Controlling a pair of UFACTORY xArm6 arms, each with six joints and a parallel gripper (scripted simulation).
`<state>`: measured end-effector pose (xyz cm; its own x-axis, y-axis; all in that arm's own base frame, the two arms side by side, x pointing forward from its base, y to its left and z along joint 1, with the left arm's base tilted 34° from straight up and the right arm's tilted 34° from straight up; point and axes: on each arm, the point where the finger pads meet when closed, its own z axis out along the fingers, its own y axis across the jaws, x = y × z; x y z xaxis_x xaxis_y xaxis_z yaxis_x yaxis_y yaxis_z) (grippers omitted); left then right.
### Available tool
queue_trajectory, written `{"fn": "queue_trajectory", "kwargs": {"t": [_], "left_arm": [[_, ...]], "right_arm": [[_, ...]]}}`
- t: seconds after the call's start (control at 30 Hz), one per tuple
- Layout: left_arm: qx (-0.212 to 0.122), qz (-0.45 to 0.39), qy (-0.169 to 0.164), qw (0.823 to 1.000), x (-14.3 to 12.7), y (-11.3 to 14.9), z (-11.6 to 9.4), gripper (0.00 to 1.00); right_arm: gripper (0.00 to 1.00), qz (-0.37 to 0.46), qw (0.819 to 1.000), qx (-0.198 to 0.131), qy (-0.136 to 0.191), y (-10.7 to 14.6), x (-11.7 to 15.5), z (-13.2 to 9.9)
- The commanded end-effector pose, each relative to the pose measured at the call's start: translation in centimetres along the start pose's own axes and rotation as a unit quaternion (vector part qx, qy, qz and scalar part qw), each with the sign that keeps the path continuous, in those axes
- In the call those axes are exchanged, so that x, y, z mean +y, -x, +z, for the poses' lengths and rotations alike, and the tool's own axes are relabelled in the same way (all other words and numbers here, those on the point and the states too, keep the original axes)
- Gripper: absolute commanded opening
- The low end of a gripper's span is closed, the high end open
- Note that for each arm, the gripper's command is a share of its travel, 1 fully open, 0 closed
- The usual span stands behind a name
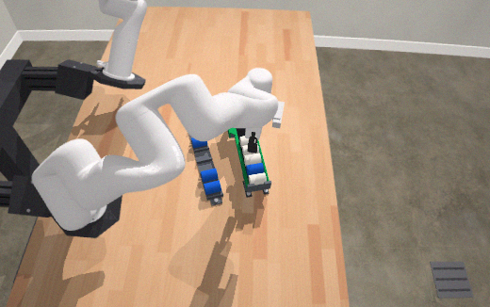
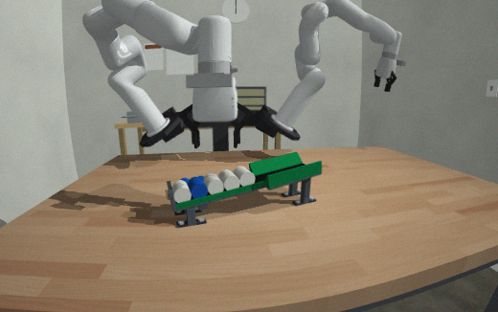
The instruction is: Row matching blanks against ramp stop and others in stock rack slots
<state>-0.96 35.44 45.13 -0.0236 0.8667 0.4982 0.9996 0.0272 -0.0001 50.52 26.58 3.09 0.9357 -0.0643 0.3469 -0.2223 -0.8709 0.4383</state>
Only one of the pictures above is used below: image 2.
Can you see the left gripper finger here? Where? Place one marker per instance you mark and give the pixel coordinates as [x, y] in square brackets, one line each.
[377, 80]
[390, 81]

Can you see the white cylinder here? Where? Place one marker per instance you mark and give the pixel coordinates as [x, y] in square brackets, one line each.
[229, 179]
[245, 176]
[213, 183]
[181, 191]

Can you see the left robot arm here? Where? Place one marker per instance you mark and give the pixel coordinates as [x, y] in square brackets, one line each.
[308, 51]

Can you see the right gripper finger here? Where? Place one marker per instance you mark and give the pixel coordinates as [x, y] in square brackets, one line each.
[192, 126]
[238, 126]

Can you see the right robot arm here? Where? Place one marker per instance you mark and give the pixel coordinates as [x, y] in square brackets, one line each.
[126, 59]

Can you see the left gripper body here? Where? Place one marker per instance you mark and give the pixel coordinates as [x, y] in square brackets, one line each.
[385, 66]

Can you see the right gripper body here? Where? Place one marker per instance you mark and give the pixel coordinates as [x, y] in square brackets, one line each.
[215, 104]

